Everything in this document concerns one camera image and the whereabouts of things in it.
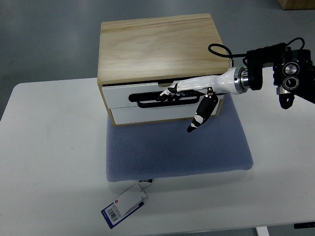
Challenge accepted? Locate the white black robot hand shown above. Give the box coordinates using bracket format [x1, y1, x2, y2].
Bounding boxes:
[157, 67, 247, 133]

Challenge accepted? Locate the black drawer handle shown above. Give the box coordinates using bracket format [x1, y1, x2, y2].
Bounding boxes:
[128, 90, 204, 108]

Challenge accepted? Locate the white drawer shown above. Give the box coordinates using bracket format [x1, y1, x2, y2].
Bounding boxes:
[109, 98, 222, 125]
[101, 82, 226, 109]

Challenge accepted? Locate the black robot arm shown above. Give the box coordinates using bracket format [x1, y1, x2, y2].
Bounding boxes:
[240, 43, 315, 109]

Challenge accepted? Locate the wooden drawer cabinet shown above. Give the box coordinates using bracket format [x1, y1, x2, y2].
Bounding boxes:
[97, 14, 229, 126]

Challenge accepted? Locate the cardboard box corner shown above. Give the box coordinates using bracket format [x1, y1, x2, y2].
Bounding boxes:
[277, 0, 315, 10]

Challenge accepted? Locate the blue grey mesh cushion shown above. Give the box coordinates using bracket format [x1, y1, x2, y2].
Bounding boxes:
[106, 94, 253, 182]

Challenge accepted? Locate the white table leg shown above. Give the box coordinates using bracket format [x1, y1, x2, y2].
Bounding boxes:
[255, 226, 270, 236]

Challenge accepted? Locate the white blue product tag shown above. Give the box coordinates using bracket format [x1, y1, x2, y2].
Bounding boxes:
[101, 179, 153, 229]

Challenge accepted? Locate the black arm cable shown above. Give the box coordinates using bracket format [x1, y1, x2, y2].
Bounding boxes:
[208, 37, 306, 61]

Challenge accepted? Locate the black table bracket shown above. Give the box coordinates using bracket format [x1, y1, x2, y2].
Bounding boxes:
[294, 222, 315, 229]

